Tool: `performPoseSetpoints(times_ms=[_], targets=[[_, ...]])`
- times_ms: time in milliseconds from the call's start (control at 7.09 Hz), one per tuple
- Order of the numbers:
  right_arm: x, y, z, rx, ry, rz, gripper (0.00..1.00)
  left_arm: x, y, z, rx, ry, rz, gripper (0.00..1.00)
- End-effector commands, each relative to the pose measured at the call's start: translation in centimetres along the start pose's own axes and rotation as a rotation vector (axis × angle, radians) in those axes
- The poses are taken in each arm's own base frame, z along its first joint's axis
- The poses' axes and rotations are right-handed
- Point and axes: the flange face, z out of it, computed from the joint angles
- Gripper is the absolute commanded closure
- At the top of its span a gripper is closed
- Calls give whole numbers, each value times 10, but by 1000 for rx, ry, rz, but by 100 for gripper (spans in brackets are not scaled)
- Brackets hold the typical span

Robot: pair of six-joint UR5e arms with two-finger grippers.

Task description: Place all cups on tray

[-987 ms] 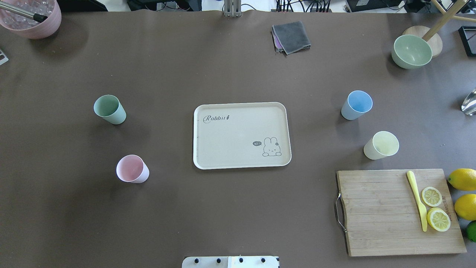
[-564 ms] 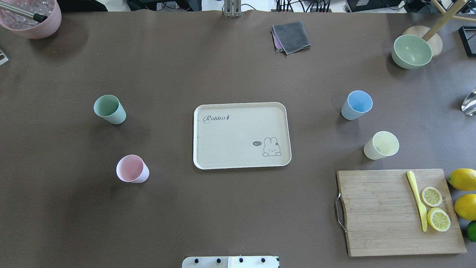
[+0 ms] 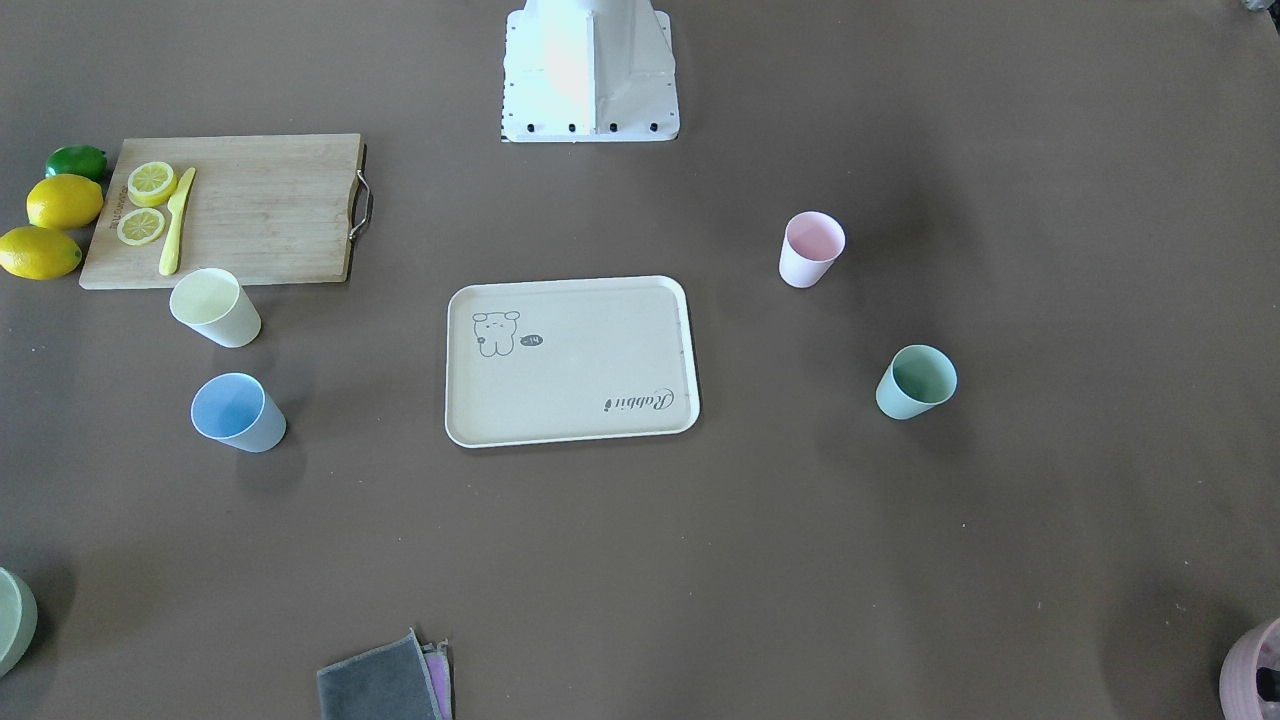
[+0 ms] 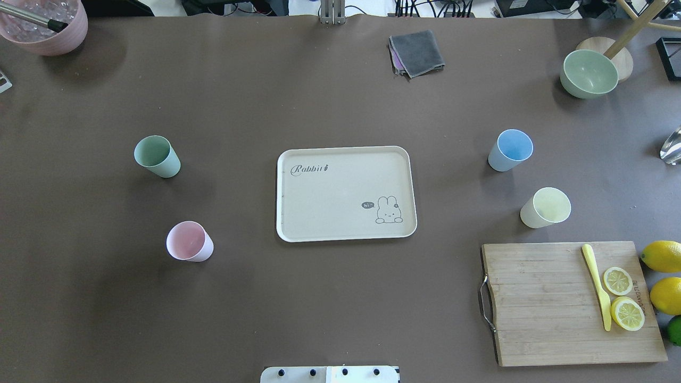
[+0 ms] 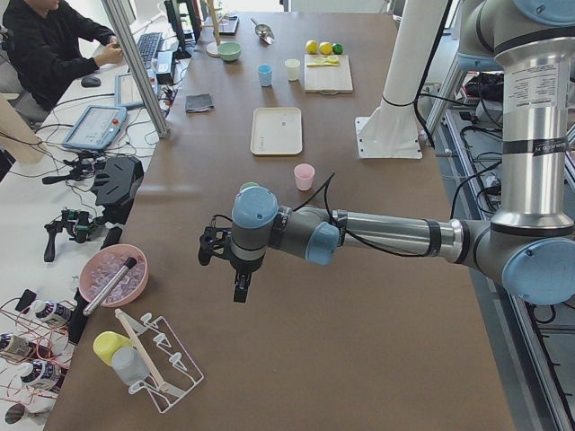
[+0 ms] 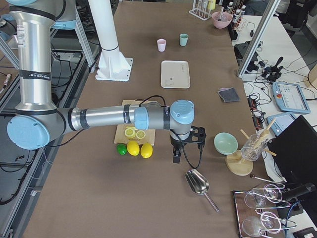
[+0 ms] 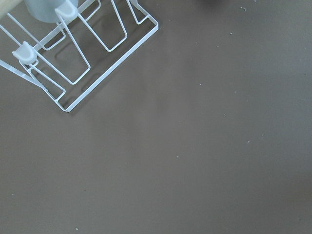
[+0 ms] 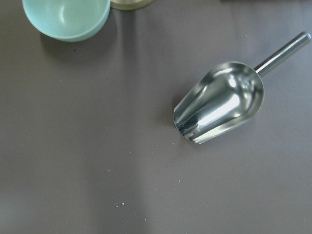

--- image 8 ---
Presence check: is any metal scoop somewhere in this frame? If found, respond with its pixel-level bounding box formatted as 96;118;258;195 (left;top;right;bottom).
173;32;311;144

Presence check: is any wooden mug tree stand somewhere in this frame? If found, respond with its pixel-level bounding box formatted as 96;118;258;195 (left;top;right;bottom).
110;0;154;11

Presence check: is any mint green bowl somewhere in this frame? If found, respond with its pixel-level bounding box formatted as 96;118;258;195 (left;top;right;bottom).
22;0;111;42

